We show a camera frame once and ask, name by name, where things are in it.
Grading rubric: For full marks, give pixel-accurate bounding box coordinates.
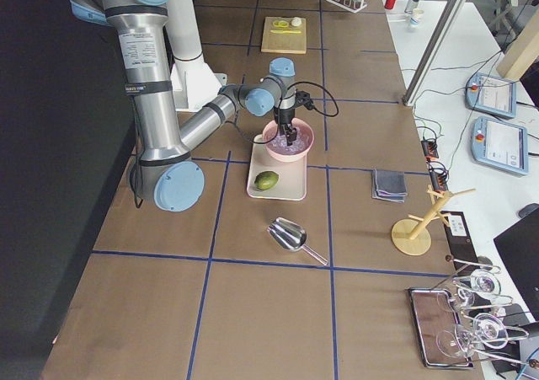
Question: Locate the wire cup rack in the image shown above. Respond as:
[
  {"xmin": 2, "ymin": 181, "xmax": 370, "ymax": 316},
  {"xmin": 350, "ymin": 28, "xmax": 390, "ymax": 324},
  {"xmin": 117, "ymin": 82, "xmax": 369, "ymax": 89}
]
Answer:
[{"xmin": 326, "ymin": 0, "xmax": 367, "ymax": 13}]

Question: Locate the blue teach pendant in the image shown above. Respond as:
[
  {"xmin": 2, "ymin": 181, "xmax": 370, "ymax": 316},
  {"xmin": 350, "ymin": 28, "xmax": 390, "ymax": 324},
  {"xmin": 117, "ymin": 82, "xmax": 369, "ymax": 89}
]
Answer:
[
  {"xmin": 466, "ymin": 72, "xmax": 516, "ymax": 119},
  {"xmin": 471, "ymin": 116, "xmax": 529, "ymax": 176}
]

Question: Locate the lower wine glass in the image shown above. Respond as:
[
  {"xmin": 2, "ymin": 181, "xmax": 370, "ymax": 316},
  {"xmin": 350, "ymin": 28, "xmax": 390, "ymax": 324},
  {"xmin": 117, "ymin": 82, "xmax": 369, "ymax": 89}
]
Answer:
[{"xmin": 435, "ymin": 313, "xmax": 509, "ymax": 359}]

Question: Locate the green lime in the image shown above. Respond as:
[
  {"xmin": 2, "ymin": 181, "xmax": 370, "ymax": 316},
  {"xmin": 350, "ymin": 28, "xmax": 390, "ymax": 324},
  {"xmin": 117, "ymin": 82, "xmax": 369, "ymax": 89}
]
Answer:
[{"xmin": 254, "ymin": 170, "xmax": 280, "ymax": 191}]

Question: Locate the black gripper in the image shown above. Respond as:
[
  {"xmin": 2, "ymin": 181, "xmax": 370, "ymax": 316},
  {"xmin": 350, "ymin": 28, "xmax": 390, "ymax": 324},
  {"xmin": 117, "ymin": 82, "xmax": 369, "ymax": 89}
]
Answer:
[{"xmin": 273, "ymin": 107, "xmax": 297, "ymax": 146}]

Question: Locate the aluminium frame post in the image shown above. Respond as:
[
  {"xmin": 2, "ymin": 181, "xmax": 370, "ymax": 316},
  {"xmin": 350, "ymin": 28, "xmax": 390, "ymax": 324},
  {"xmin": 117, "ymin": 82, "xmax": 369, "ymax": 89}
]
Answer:
[{"xmin": 403, "ymin": 0, "xmax": 467, "ymax": 107}]

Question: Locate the bamboo cutting board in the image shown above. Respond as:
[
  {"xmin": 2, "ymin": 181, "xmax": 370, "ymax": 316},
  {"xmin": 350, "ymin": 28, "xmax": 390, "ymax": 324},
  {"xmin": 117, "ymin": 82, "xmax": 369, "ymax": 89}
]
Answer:
[{"xmin": 261, "ymin": 17, "xmax": 307, "ymax": 55}]

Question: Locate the black framed tray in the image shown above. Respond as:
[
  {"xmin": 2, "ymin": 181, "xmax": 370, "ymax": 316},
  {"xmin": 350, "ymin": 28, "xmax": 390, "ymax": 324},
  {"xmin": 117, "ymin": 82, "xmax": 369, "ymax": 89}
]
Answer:
[{"xmin": 408, "ymin": 287, "xmax": 474, "ymax": 370}]

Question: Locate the lower blue teach pendant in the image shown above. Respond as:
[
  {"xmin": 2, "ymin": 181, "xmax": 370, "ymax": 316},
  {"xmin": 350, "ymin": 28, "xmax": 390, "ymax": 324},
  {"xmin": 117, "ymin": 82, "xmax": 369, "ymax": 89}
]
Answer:
[{"xmin": 471, "ymin": 116, "xmax": 529, "ymax": 176}]

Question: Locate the yellow plastic knife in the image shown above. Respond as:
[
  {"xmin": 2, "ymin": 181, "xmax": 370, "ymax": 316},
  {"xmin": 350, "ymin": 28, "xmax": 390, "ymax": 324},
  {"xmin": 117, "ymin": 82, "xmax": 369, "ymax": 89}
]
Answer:
[{"xmin": 269, "ymin": 29, "xmax": 302, "ymax": 35}]

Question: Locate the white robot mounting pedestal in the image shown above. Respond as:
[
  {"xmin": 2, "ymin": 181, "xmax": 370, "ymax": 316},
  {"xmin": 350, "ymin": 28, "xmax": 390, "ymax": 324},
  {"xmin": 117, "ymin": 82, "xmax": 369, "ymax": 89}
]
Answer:
[{"xmin": 165, "ymin": 0, "xmax": 227, "ymax": 113}]

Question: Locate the black computer mouse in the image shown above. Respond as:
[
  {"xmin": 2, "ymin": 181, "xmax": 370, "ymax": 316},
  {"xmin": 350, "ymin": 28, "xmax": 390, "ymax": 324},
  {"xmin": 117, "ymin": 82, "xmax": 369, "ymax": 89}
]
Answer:
[{"xmin": 517, "ymin": 203, "xmax": 539, "ymax": 218}]

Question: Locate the white steamed bun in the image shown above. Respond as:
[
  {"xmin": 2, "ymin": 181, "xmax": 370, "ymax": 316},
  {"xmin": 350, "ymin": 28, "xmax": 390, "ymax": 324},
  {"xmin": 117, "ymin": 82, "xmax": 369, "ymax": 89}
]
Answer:
[{"xmin": 291, "ymin": 17, "xmax": 302, "ymax": 28}]

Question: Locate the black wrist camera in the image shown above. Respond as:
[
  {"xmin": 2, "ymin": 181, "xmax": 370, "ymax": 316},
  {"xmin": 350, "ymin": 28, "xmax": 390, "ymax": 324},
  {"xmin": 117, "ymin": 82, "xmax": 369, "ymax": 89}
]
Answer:
[{"xmin": 294, "ymin": 90, "xmax": 316, "ymax": 110}]

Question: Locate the clear water bottle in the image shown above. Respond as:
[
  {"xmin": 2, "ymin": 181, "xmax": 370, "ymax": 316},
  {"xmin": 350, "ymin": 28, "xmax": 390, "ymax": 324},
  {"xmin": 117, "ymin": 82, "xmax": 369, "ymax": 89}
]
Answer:
[{"xmin": 404, "ymin": 0, "xmax": 419, "ymax": 14}]

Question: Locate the wooden stand with round base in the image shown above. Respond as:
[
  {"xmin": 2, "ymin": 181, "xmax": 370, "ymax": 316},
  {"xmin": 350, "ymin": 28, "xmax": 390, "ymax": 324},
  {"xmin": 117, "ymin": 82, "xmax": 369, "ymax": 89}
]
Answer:
[{"xmin": 391, "ymin": 185, "xmax": 476, "ymax": 256}]

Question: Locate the beige serving tray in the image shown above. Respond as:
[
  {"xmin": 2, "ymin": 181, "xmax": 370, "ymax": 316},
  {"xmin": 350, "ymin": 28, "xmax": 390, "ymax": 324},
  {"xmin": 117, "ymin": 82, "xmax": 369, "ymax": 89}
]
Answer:
[{"xmin": 247, "ymin": 144, "xmax": 307, "ymax": 201}]

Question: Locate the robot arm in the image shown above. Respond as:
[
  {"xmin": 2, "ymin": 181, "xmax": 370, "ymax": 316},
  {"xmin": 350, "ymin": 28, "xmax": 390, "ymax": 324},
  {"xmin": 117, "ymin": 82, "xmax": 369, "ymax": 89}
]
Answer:
[{"xmin": 71, "ymin": 0, "xmax": 296, "ymax": 212}]

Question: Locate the upper blue teach pendant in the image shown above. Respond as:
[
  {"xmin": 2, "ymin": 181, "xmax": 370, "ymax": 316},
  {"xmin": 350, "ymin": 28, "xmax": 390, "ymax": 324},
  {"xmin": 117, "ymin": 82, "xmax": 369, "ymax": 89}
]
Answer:
[{"xmin": 466, "ymin": 72, "xmax": 516, "ymax": 119}]

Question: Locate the wine glass rack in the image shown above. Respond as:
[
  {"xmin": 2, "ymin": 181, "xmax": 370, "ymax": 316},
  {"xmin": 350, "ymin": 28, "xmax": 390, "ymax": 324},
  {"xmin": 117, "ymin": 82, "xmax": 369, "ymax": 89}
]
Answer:
[{"xmin": 446, "ymin": 255, "xmax": 538, "ymax": 370}]

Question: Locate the orange black power strip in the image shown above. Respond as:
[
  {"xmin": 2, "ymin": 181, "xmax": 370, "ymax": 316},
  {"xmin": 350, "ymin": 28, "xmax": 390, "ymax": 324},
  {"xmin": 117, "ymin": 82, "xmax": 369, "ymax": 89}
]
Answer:
[{"xmin": 420, "ymin": 138, "xmax": 449, "ymax": 193}]

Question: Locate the steel ice scoop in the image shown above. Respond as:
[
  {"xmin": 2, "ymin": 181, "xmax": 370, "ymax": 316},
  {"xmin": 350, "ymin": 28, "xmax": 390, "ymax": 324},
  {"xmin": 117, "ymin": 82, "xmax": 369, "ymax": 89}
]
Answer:
[{"xmin": 267, "ymin": 217, "xmax": 328, "ymax": 266}]

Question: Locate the pink bowl of ice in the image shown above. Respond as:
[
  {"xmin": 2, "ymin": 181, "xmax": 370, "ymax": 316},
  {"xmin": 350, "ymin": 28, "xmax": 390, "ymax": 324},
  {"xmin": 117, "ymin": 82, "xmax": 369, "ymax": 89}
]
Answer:
[{"xmin": 262, "ymin": 118, "xmax": 314, "ymax": 163}]

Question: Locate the folded grey cloth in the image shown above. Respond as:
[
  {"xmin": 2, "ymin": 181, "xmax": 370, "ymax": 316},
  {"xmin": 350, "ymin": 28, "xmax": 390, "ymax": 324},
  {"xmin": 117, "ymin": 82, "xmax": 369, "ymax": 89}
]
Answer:
[{"xmin": 371, "ymin": 169, "xmax": 408, "ymax": 203}]

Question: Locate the paper cup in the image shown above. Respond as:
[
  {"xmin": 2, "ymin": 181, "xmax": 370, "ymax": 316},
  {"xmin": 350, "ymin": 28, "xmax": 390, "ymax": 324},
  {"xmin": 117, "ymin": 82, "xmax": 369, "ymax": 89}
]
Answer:
[{"xmin": 409, "ymin": 8, "xmax": 424, "ymax": 28}]

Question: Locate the upper wine glass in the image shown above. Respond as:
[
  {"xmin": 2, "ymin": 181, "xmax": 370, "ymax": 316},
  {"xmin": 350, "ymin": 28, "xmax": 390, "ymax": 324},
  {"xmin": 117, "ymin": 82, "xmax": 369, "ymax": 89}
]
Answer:
[{"xmin": 432, "ymin": 265, "xmax": 512, "ymax": 313}]

